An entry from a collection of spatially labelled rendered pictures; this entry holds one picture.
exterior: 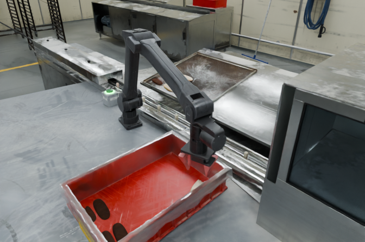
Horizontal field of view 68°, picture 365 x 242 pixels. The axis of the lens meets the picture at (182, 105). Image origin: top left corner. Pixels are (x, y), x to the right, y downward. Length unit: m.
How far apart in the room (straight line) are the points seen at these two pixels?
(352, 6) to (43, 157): 4.31
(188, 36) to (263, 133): 3.08
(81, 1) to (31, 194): 8.00
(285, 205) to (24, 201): 0.85
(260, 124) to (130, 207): 0.67
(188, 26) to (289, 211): 3.53
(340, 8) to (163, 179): 4.10
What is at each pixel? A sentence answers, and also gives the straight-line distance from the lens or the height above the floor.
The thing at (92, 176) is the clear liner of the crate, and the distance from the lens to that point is 1.00.
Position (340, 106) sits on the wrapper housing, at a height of 1.29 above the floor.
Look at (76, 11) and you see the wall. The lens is 8.84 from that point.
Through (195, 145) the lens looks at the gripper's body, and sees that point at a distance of 0.87.
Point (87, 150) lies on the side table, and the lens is 1.27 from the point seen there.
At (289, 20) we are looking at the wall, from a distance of 5.06.
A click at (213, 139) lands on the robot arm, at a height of 1.10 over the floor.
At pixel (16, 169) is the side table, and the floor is 0.82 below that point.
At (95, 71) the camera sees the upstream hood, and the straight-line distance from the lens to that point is 1.87.
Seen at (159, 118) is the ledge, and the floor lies 0.86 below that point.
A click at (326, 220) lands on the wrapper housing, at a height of 0.99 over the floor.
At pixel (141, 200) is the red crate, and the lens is 1.00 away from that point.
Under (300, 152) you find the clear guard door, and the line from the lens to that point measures 0.73.
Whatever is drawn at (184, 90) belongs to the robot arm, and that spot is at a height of 1.20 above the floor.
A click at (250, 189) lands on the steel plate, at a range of 1.06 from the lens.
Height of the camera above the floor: 1.55
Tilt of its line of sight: 28 degrees down
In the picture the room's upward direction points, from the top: straight up
